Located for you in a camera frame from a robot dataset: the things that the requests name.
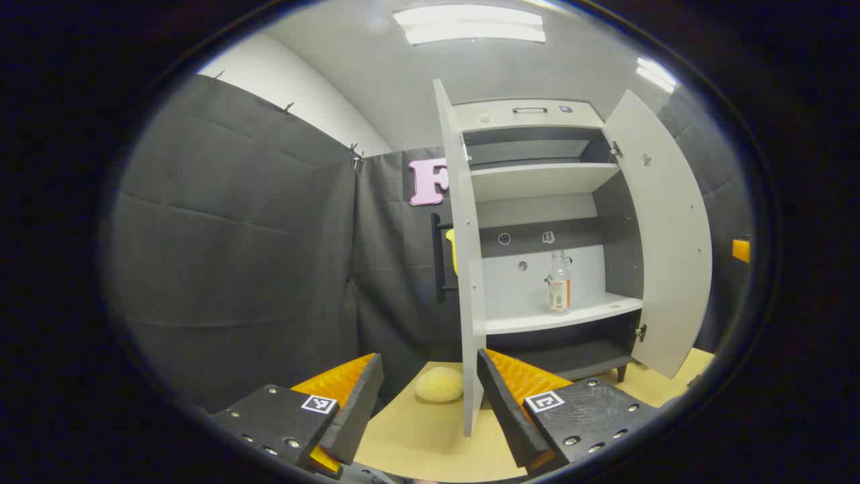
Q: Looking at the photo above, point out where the grey cabinet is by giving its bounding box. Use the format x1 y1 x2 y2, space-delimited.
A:
451 99 646 382

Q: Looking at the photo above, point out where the black backdrop cloth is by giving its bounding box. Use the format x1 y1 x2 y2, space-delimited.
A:
107 73 757 414

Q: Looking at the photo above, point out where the large ceiling light panel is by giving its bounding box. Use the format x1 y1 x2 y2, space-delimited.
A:
393 5 546 46

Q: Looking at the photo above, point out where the small ceiling light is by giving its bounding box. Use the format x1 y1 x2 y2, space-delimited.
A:
636 57 678 93

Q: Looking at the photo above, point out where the clear plastic bottle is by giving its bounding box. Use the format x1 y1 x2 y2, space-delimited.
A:
546 250 573 315

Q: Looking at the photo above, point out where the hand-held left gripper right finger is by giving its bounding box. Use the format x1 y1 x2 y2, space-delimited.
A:
476 348 662 477

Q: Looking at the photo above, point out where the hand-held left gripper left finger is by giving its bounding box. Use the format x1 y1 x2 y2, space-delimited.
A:
210 352 385 477

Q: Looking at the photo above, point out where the grey cabinet drawer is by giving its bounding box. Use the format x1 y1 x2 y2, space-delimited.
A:
454 99 604 132

